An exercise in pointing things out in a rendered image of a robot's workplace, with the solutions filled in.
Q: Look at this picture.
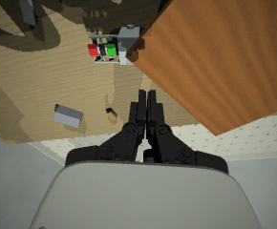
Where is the brown wooden block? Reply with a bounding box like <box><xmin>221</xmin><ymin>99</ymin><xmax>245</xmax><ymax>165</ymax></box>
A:
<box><xmin>107</xmin><ymin>109</ymin><xmax>117</xmax><ymax>120</ymax></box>

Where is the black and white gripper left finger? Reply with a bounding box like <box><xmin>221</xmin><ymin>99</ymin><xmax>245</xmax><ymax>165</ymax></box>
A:
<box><xmin>65</xmin><ymin>90</ymin><xmax>146</xmax><ymax>166</ymax></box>

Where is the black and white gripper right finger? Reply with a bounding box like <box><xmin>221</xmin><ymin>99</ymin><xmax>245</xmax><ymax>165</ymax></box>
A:
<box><xmin>146</xmin><ymin>90</ymin><xmax>229</xmax><ymax>174</ymax></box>

